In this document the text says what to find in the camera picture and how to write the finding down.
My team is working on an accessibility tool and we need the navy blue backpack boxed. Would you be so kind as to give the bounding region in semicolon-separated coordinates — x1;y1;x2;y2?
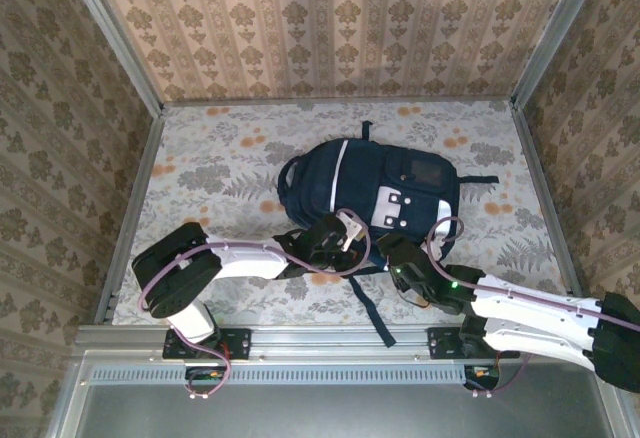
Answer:
277;120;501;349

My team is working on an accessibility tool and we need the wide aluminium extrusion beam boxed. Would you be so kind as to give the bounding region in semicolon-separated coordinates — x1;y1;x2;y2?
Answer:
74;324;596;363

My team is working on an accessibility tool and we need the floral table cloth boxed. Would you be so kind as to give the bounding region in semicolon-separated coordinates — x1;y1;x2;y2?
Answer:
110;101;576;328

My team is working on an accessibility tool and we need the grey metal panel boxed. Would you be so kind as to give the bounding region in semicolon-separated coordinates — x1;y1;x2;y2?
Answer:
47;350;640;438

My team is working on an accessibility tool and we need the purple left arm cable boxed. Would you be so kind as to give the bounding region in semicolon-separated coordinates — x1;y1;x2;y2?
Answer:
137;210;372;400

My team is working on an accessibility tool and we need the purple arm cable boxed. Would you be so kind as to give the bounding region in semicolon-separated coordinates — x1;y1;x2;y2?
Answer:
428;216;640;400
137;210;372;400

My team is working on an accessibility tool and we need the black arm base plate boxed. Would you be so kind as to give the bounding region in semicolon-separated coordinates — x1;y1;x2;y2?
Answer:
427;326;521;362
162;327;252;362

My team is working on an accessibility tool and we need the grey slotted cable duct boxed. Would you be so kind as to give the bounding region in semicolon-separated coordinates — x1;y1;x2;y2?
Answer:
91;362;469;386

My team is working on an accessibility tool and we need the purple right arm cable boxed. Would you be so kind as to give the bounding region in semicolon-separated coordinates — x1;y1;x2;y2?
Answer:
428;216;640;400

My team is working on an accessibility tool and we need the thin aluminium rail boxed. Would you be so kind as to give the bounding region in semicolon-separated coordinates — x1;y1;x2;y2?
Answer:
160;95;516;107

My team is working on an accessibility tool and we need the aluminium side rail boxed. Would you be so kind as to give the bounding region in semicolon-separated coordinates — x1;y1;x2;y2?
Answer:
509;102;589;302
93;110;166;328

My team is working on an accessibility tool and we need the aluminium corner post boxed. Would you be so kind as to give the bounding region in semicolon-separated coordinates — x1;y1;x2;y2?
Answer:
509;0;612;109
58;0;166;118

